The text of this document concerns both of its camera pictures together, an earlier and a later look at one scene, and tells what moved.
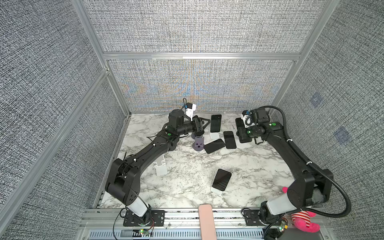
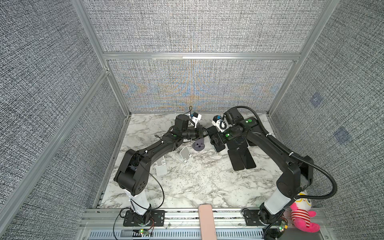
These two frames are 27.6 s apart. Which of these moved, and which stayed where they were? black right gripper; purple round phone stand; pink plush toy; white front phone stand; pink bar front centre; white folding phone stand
Moved: black right gripper; white front phone stand
Stayed: white folding phone stand; pink plush toy; pink bar front centre; purple round phone stand
